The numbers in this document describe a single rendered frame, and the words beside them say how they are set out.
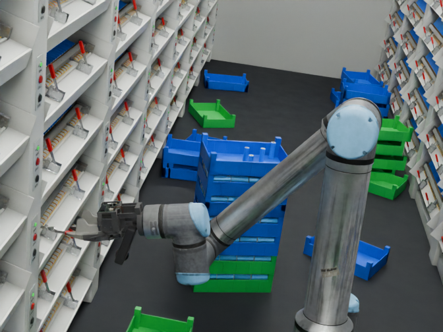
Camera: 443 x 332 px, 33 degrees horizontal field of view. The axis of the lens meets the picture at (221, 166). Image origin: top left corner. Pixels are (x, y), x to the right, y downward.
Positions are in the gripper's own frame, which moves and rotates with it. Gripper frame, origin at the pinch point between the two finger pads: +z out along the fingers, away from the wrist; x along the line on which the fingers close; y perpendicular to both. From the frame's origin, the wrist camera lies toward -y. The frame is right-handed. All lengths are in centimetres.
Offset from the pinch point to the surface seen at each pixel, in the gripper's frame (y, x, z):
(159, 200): -51, -135, 8
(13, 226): 17.7, 31.9, 1.1
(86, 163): 3.0, -44.4, 8.5
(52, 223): -0.1, -6.6, 8.1
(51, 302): -20.8, 0.8, 9.9
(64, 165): 17.5, -5.3, 0.8
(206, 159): -7, -68, -27
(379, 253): -71, -111, -89
